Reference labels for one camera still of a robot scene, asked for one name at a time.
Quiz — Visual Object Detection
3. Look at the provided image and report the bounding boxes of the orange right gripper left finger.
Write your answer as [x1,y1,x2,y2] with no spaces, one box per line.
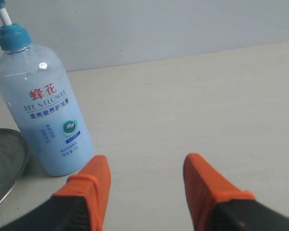
[0,155,111,231]

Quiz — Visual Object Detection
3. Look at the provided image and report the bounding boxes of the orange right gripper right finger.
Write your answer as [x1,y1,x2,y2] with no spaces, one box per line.
[183,153,289,231]

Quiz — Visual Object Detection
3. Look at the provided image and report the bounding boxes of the blue pump lotion bottle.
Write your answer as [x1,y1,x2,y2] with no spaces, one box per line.
[0,0,93,176]

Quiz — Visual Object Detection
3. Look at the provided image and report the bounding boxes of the round steel plate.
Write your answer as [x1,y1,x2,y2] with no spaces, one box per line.
[0,128,29,203]

